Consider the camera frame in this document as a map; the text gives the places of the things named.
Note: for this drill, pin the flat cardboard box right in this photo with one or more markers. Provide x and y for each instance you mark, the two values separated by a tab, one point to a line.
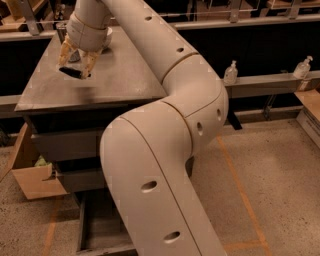
309	116

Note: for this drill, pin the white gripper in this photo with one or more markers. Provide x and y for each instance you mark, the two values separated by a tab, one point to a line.
87	39

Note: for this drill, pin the grey middle drawer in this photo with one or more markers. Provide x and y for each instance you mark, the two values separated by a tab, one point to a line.
80	175

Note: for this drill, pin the grey top drawer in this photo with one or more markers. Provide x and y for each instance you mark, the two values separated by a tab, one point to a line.
68	145

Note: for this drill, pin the grey metal railing beam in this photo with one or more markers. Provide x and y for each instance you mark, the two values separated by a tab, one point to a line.
70	93

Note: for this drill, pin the clear sanitizer bottle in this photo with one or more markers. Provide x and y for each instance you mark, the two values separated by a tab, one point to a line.
230	75

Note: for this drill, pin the silver patterned can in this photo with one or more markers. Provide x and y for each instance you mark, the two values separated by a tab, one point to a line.
67	52

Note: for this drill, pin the white ceramic bowl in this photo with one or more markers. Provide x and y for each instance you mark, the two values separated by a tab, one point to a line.
108	38

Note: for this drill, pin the brown cardboard box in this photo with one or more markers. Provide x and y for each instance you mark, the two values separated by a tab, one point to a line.
35	181

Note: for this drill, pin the dark blue rxbar wrapper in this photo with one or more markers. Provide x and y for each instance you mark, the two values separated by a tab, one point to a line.
71	72

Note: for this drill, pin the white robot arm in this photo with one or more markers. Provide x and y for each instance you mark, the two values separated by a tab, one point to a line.
143	152

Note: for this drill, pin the grey open bottom drawer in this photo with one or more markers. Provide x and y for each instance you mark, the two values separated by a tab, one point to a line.
101	230

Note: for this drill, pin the grey wooden drawer cabinet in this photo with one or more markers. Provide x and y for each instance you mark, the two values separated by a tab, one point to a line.
119	62

